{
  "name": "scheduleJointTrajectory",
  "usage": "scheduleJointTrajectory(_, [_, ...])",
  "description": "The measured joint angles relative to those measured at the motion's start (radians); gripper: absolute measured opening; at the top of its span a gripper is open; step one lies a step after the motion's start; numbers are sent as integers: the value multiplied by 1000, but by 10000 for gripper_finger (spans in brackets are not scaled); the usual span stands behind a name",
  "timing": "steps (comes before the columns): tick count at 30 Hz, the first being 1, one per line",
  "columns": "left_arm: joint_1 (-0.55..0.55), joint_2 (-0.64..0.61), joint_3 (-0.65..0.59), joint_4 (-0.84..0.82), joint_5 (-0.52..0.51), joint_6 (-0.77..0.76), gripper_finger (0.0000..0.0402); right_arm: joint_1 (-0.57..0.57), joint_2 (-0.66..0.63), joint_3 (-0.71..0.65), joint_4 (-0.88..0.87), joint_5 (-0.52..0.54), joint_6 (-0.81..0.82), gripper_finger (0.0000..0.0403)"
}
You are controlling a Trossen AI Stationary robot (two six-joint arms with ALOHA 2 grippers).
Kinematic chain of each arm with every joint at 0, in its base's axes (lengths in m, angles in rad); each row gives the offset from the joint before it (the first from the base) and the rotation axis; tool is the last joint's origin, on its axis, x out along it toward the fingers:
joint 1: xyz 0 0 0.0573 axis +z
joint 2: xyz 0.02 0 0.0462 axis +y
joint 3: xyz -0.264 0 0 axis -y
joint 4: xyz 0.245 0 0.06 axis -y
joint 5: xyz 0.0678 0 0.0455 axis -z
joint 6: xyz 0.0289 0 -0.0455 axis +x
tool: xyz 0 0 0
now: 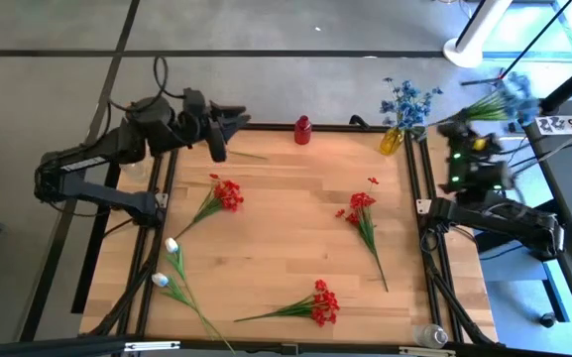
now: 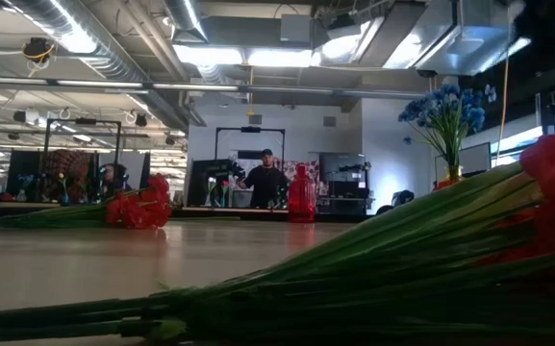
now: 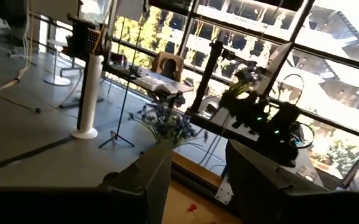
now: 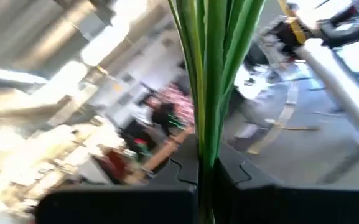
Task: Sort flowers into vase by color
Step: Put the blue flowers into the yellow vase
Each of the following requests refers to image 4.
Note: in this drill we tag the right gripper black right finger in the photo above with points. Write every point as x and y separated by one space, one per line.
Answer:
275 205

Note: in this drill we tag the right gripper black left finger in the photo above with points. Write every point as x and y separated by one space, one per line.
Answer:
135 205

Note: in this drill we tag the blue artificial flower bunch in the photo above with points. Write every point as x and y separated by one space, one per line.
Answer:
213 93

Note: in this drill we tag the white pole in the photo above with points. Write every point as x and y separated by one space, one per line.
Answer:
338 87

